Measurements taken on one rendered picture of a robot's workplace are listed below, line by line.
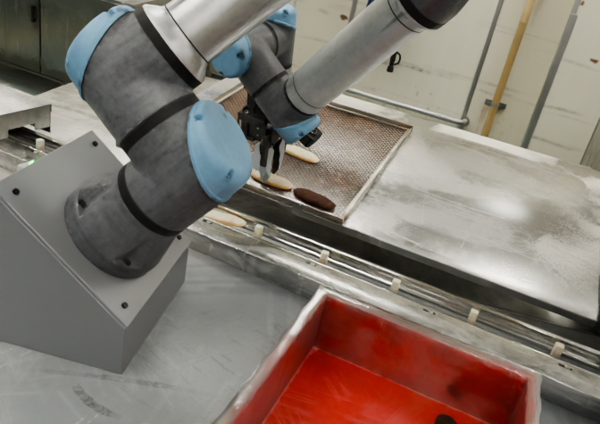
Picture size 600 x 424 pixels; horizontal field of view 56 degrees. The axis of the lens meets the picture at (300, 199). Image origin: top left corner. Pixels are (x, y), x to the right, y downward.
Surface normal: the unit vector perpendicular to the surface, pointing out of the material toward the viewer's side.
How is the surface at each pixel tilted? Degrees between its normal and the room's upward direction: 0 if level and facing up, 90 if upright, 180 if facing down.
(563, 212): 10
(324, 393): 0
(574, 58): 90
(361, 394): 0
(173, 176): 85
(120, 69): 72
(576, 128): 90
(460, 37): 90
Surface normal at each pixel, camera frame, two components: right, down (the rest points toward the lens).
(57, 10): -0.40, 0.32
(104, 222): -0.07, 0.02
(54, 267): -0.17, 0.39
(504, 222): 0.11, -0.82
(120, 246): 0.25, 0.41
